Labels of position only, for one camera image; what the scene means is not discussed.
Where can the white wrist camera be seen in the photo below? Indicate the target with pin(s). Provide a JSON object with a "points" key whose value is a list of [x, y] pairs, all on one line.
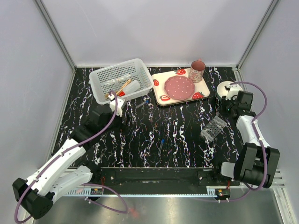
{"points": [[233, 90], [117, 105]]}

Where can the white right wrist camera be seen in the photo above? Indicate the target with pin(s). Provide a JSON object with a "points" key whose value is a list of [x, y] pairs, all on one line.
{"points": [[233, 90]]}

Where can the pink patterned mug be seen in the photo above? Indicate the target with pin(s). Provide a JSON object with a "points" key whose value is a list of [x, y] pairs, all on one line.
{"points": [[196, 71]]}

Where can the controller box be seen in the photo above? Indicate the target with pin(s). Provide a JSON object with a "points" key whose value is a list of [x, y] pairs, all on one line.
{"points": [[222, 194], [96, 191]]}

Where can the clear plastic funnel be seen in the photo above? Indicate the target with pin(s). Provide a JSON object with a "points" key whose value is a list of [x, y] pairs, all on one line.
{"points": [[115, 80]]}

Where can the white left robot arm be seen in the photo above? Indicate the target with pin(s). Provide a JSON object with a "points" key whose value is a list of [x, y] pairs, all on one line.
{"points": [[37, 193]]}

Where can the white paper bowl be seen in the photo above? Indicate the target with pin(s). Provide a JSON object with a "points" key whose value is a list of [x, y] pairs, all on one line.
{"points": [[221, 92]]}

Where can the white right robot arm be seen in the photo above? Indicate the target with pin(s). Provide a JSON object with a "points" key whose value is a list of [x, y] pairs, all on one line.
{"points": [[257, 162]]}

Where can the white perforated plastic basket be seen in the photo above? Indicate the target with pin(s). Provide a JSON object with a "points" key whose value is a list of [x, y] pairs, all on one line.
{"points": [[135, 69]]}

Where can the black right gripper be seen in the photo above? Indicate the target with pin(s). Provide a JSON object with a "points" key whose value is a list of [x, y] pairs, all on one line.
{"points": [[224, 102]]}

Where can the wooden test tube clamp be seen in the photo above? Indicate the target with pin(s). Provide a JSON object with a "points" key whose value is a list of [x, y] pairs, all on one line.
{"points": [[121, 89]]}

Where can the white squeeze bottle red cap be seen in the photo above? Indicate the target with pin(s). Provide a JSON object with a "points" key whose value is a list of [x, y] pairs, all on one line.
{"points": [[130, 88]]}

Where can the pink dotted plate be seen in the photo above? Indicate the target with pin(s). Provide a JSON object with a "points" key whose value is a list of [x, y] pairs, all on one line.
{"points": [[179, 87]]}

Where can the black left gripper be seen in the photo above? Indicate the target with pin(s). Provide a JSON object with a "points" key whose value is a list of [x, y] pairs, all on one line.
{"points": [[120, 124]]}

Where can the strawberry pattern tray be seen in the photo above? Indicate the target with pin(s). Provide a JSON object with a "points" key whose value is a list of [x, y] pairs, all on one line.
{"points": [[201, 89]]}

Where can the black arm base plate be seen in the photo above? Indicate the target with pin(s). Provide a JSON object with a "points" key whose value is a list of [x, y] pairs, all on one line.
{"points": [[163, 181]]}

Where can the clear test tube rack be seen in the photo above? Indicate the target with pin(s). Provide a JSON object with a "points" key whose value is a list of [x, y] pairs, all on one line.
{"points": [[213, 128]]}

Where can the left controller box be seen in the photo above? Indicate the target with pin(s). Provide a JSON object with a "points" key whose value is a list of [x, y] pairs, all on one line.
{"points": [[96, 191]]}

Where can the right controller box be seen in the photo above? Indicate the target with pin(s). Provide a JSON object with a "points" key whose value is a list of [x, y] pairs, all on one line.
{"points": [[222, 194]]}

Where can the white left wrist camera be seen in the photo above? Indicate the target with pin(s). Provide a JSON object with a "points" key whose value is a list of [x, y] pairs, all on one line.
{"points": [[117, 105]]}

